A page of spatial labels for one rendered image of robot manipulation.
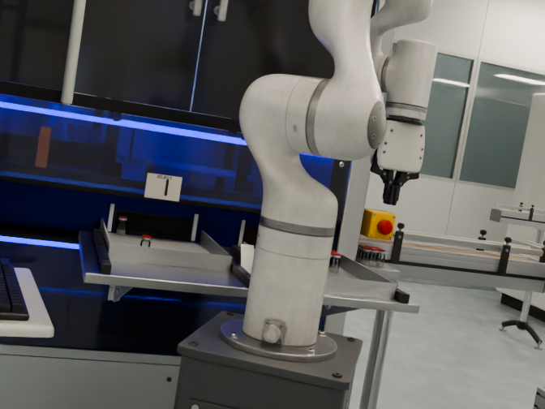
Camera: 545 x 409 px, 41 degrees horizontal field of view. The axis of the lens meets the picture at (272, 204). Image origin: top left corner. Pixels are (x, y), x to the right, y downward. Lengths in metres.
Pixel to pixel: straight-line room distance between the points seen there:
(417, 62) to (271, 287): 0.60
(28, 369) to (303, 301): 0.93
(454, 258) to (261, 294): 1.17
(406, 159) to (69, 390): 0.98
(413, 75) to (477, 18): 6.00
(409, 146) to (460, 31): 5.90
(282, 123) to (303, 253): 0.20
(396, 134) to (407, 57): 0.15
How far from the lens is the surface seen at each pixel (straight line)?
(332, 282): 1.55
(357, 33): 1.14
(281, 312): 1.13
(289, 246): 1.11
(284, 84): 1.13
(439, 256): 2.20
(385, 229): 1.94
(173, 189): 1.80
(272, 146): 1.13
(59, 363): 1.88
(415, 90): 1.50
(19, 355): 1.88
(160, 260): 1.56
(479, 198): 7.56
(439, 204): 7.35
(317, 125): 1.09
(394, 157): 1.51
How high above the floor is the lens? 1.18
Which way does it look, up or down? 5 degrees down
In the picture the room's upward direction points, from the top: 9 degrees clockwise
